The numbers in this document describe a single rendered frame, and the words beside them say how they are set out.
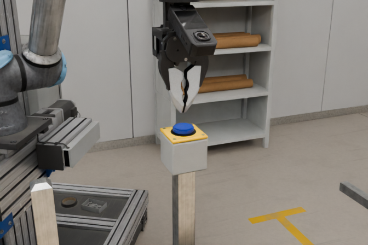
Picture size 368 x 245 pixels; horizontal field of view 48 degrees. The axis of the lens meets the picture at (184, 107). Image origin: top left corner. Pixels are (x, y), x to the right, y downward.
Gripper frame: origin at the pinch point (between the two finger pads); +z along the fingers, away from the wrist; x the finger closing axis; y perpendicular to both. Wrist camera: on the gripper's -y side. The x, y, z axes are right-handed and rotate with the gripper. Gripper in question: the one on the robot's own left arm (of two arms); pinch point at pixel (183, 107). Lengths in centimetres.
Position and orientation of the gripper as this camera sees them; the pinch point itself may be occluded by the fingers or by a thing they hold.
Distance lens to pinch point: 76.3
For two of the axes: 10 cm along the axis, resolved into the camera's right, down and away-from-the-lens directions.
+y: -3.7, -3.0, 8.8
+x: -9.3, 1.2, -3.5
